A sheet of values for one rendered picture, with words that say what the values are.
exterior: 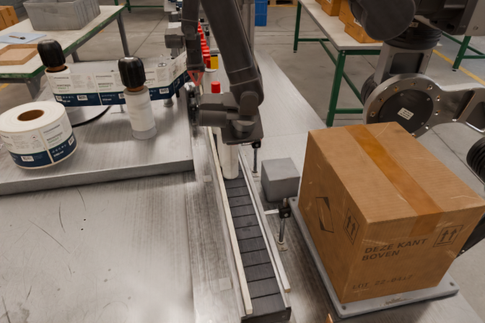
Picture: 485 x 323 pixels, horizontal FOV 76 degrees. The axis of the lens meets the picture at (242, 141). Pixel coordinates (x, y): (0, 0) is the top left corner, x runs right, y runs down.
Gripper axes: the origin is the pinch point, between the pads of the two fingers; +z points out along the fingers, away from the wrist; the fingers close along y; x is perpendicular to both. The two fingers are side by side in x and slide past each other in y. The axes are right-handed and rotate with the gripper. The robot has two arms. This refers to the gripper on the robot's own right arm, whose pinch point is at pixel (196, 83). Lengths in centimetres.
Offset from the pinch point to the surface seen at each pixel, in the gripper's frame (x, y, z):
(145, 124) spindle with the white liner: -20.3, 15.1, 7.6
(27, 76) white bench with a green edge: -99, -84, 23
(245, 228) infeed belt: 7, 63, 14
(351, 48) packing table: 123, -99, 24
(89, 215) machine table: -37, 46, 19
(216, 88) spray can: 5.8, 17.4, -5.2
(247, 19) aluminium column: 20.0, 1.4, -24.1
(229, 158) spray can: 6.2, 44.0, 5.5
